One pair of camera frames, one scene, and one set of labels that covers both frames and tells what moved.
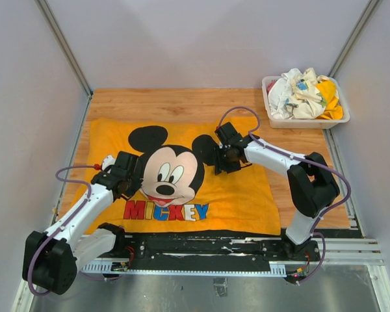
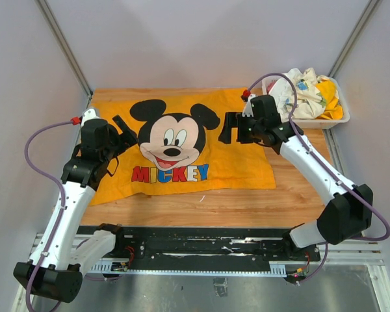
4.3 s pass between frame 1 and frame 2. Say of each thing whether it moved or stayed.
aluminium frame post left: stayed
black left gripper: moved
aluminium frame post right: stayed
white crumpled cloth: stayed
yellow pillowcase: moved
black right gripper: moved
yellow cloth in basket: stayed
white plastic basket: stayed
